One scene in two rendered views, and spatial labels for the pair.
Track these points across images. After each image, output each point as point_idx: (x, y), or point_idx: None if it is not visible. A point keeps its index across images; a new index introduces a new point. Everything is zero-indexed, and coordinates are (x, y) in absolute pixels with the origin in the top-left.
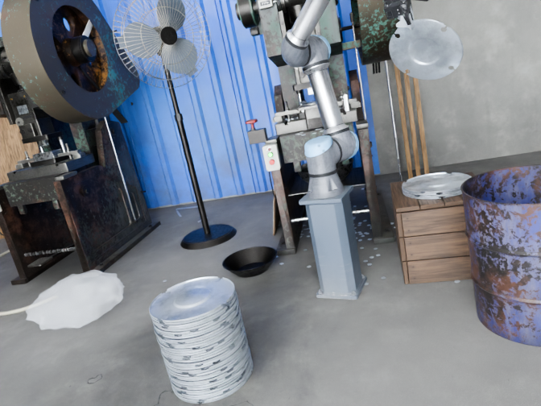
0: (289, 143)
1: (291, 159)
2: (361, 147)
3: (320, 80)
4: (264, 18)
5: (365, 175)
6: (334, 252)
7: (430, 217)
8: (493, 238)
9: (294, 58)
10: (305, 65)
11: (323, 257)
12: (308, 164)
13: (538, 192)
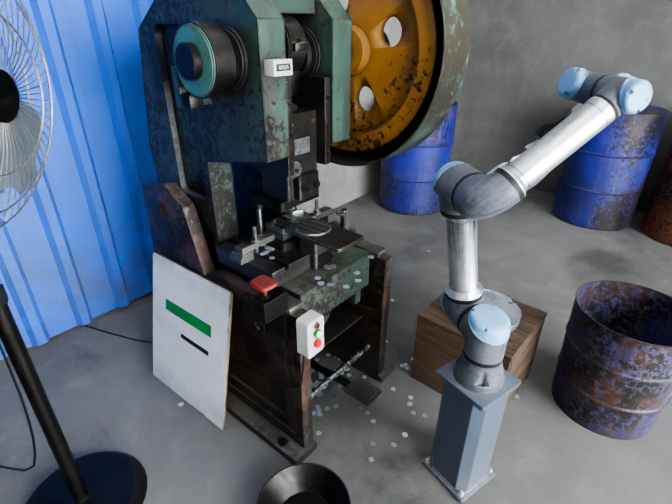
0: (309, 300)
1: None
2: (385, 280)
3: (476, 231)
4: (268, 92)
5: (382, 310)
6: (491, 441)
7: (522, 351)
8: (661, 373)
9: (501, 212)
10: None
11: (479, 454)
12: (489, 354)
13: (582, 304)
